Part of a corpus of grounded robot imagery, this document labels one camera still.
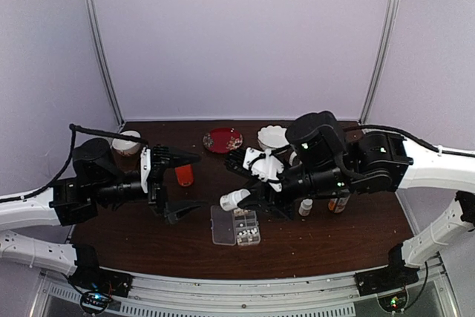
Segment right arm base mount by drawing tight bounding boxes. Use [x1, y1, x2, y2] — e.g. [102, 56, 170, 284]
[355, 244, 419, 296]

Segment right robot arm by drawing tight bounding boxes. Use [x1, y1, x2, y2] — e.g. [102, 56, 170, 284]
[226, 111, 474, 289]

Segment clear plastic pill organizer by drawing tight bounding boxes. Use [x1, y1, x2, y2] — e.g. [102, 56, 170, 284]
[210, 206, 261, 246]

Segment aluminium frame post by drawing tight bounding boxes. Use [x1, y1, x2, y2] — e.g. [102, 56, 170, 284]
[84, 0, 125, 126]
[358, 0, 400, 124]

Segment orange pill bottle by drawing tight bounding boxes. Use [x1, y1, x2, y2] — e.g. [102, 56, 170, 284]
[174, 164, 194, 187]

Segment amber bottle grey cap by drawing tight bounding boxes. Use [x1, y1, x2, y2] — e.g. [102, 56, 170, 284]
[328, 196, 350, 214]

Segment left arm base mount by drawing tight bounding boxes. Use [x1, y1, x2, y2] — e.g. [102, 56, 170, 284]
[68, 244, 133, 298]

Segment small white pill bottle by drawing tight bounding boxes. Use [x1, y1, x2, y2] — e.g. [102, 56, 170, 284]
[298, 199, 313, 217]
[220, 189, 250, 212]

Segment right round circuit board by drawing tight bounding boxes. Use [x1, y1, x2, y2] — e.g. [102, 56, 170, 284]
[378, 291, 408, 313]

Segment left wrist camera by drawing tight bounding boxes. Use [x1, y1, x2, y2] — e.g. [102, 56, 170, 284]
[140, 147, 151, 194]

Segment white floral mug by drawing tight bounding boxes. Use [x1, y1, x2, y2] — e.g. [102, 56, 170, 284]
[289, 151, 300, 166]

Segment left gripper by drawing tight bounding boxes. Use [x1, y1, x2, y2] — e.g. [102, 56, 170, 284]
[91, 143, 209, 224]

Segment small pills in organizer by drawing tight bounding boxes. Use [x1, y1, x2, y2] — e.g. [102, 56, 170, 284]
[237, 230, 261, 246]

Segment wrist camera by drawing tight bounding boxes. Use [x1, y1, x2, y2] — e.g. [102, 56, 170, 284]
[225, 147, 289, 184]
[140, 147, 151, 194]

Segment white round pills in organizer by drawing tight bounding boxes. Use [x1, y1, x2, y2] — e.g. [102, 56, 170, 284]
[237, 221, 258, 232]

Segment round circuit board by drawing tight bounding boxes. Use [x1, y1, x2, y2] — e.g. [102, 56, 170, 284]
[378, 291, 408, 313]
[79, 291, 113, 314]

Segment white ceramic bowl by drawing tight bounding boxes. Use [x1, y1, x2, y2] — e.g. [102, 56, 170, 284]
[111, 131, 141, 157]

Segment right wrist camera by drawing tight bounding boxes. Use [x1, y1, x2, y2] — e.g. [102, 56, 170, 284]
[225, 147, 289, 184]

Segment left aluminium frame post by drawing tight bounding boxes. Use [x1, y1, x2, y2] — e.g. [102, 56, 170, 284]
[84, 0, 125, 126]

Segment white scalloped bowl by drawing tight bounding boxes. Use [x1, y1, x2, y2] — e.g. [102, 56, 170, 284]
[257, 125, 289, 150]

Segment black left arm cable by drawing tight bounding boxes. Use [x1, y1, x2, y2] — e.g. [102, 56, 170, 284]
[0, 122, 149, 203]

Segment right aluminium frame post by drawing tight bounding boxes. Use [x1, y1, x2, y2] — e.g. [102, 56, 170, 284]
[358, 0, 400, 124]

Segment left round circuit board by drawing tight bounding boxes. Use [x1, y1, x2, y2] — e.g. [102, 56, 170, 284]
[79, 291, 113, 314]

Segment front aluminium rail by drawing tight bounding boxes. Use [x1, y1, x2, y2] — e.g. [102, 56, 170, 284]
[39, 253, 459, 317]

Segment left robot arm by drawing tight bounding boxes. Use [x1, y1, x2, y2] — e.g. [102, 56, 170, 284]
[1, 138, 202, 290]

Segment red floral plate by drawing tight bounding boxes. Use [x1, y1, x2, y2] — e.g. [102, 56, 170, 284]
[202, 128, 243, 154]

